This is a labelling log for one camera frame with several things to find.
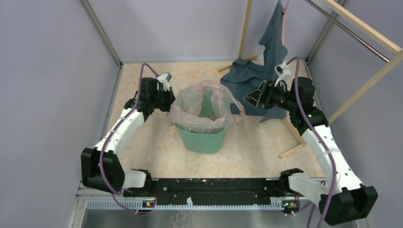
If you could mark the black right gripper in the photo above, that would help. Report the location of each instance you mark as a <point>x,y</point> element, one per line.
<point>266,90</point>

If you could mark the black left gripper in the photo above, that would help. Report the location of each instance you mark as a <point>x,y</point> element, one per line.
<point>171,99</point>

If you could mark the green plastic trash bin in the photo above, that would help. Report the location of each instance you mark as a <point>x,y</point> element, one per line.
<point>203,143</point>

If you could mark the pink translucent trash bag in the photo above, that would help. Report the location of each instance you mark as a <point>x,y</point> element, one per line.
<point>187,105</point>

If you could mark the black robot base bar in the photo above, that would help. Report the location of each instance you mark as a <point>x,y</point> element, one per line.
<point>216,192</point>

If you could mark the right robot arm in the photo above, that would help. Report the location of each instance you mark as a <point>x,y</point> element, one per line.
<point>344,197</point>

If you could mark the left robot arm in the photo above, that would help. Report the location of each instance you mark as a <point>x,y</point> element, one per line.
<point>100,165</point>

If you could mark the dark blue-grey cloth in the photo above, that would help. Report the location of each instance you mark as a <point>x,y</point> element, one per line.
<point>246,76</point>

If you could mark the metal rod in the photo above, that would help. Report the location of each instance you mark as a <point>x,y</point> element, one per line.
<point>332,19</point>

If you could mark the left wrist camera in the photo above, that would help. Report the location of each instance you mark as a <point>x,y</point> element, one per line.
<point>164,79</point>

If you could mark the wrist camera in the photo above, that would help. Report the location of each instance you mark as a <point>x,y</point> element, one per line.
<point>283,71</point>
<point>164,79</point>

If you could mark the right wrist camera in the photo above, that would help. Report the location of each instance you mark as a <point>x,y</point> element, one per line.
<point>283,71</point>

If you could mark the wooden drying rack frame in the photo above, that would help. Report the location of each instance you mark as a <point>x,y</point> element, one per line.
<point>372,127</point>

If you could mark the white cable duct strip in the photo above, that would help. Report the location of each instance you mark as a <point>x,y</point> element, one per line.
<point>142,205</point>

